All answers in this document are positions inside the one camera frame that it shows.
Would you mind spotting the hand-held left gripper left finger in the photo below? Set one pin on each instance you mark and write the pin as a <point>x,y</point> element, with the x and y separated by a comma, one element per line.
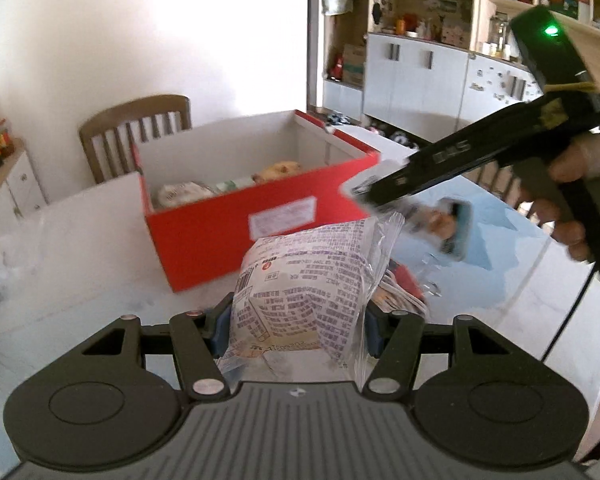
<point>221,322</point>

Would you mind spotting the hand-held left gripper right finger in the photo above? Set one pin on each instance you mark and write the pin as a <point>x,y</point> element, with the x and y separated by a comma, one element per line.
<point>375,329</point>

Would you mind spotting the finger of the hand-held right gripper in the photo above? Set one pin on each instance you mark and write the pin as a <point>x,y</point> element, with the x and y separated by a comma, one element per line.
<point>397,182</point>

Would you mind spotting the white printed snack packet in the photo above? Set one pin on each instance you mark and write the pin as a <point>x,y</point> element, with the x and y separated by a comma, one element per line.
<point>445,225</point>

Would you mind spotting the red cardboard shoe box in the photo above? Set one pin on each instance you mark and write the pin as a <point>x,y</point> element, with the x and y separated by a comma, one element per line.
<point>205,245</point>

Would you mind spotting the clear bread packet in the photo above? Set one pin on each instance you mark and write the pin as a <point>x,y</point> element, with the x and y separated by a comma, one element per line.
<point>305,280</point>

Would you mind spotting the yellow plush toy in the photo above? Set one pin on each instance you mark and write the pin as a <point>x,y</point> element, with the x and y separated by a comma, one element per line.
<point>277,170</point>

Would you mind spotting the white plastic bag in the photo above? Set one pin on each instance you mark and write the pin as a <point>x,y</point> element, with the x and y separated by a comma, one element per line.
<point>182,194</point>

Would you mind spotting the white blue marble desktop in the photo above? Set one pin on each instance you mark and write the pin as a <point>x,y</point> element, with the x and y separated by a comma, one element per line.
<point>105,280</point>

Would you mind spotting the person's right hand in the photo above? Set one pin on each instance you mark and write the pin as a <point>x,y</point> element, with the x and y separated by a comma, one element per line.
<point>577,157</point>

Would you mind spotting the colourful printed packet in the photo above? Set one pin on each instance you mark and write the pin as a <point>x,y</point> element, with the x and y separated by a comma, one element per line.
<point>402,285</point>

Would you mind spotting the wooden chair with slatted back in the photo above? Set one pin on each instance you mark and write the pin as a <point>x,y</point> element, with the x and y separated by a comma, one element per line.
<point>130,120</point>
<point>495,180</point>

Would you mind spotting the cardboard box with green print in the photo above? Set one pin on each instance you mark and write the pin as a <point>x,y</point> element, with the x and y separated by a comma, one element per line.
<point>352,65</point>

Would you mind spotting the red toy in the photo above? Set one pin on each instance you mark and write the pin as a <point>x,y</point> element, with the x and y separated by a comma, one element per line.
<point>336,67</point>

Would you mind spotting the small white cabinet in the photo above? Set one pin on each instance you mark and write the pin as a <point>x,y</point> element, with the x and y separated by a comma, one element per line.
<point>20,185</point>

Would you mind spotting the glass jar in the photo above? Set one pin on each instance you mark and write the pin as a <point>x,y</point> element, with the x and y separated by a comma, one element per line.
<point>4,140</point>

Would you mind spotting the white wall cabinet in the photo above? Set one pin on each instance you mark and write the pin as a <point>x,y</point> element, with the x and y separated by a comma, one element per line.
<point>420,75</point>

